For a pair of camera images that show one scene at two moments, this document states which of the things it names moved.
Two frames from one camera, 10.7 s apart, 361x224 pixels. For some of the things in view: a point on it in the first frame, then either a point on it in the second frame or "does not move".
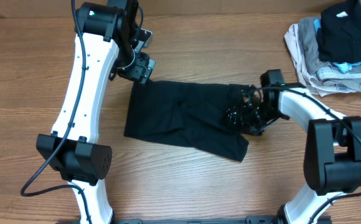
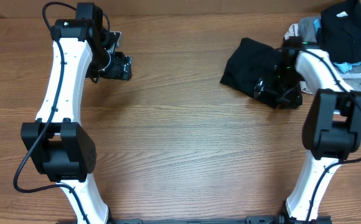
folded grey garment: [310, 45] does not move
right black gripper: [242, 107] to [293, 98]
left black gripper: [142, 71] to [121, 69]
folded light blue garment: [345, 66] does not move
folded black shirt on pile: [347, 34] does not move
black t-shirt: [187, 114] to [250, 60]
